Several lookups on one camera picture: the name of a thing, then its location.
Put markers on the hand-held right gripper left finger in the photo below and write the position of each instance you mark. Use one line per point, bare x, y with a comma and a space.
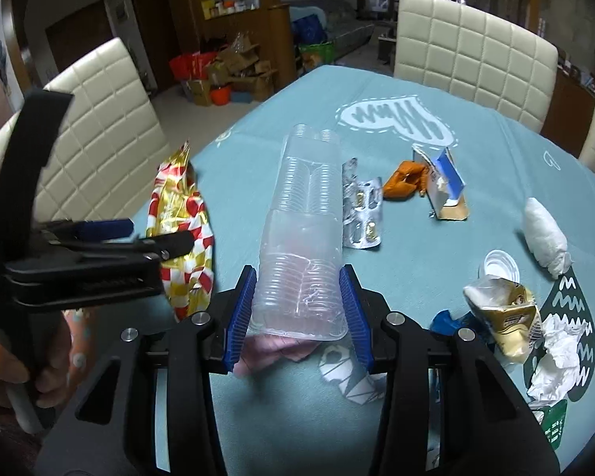
240, 317

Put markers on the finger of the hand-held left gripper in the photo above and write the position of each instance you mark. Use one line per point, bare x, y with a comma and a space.
176, 244
104, 228

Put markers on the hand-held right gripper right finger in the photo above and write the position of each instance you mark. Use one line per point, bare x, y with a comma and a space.
354, 317

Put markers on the red gold striped snack wrapper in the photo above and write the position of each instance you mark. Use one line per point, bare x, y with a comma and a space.
178, 203

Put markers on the clear plastic cup sleeve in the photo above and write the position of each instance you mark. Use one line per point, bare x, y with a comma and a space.
297, 238

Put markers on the beige paper cup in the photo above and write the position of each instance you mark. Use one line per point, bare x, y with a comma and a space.
513, 322

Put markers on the white tissue wad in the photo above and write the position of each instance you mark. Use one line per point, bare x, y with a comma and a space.
543, 233

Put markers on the person's left hand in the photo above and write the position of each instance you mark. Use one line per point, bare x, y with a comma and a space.
54, 357

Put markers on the pink paper scrap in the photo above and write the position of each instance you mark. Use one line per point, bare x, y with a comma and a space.
272, 349

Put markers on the white patterned wrapper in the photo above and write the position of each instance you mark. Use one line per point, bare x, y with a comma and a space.
347, 382

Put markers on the blue wrapper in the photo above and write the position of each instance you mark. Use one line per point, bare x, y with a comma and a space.
446, 322

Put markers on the silver blister pack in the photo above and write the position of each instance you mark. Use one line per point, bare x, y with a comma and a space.
364, 218

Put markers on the person's patterned clothing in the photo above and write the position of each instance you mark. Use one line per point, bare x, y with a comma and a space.
82, 342

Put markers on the orange peel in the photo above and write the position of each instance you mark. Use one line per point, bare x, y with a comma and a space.
401, 181

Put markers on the orange bucket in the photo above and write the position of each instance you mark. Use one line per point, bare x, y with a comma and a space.
220, 95

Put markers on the clear plastic lid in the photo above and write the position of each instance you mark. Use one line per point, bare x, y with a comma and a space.
501, 263

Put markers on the torn blue white carton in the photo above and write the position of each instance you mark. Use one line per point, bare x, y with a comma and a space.
448, 183

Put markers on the brown wooden door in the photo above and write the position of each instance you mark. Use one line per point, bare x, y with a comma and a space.
79, 34

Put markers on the red bag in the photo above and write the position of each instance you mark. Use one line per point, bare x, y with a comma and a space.
188, 64

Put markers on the pile of cardboard boxes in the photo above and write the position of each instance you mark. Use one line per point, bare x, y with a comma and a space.
243, 69

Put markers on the blue printed tablecloth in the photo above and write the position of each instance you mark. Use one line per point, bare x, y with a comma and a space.
476, 158

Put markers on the crumpled white tissue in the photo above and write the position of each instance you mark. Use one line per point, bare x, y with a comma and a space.
558, 357

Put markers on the green packet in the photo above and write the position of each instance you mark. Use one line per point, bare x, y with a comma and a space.
553, 421

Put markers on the wooden cabinet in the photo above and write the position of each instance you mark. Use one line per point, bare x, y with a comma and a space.
275, 34

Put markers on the green bag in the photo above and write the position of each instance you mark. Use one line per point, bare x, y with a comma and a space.
317, 54

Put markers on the assorted boxes and bottles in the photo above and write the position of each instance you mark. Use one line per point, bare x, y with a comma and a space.
228, 7

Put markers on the blue bag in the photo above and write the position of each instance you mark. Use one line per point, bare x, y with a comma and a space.
308, 28

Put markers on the grey sofa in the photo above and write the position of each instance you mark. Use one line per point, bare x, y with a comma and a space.
347, 25

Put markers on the wooden sideboard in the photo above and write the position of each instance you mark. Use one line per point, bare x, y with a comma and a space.
570, 104

